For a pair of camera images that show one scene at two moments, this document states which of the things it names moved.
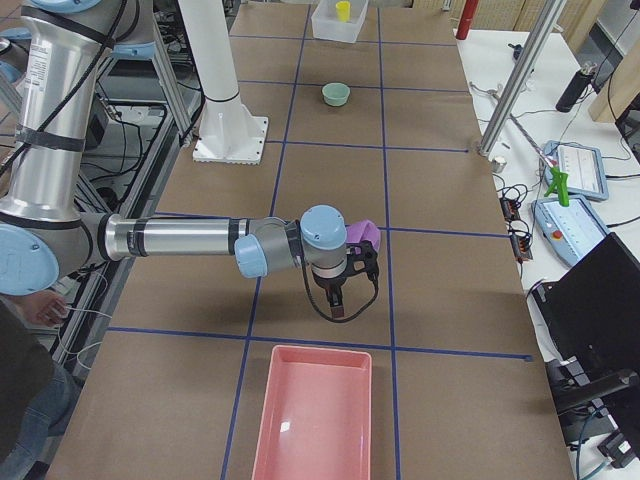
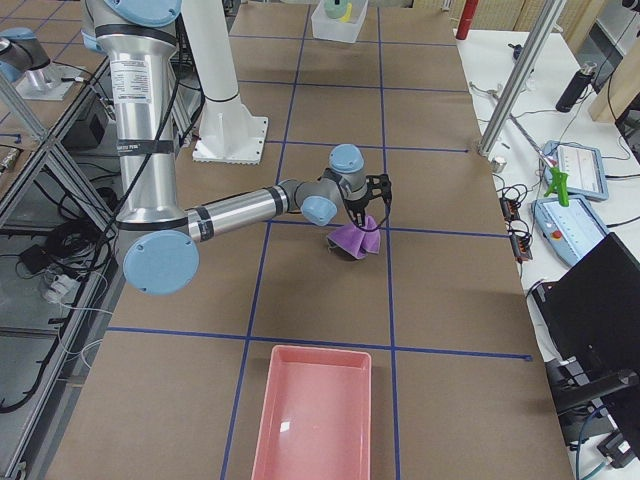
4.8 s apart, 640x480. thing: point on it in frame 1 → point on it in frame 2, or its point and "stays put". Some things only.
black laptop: x=594 y=306 stays put
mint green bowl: x=335 y=94 → x=335 y=11
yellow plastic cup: x=343 y=10 stays put
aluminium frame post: x=547 y=23 stays put
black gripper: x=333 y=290 → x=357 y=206
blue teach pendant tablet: x=568 y=230 stays put
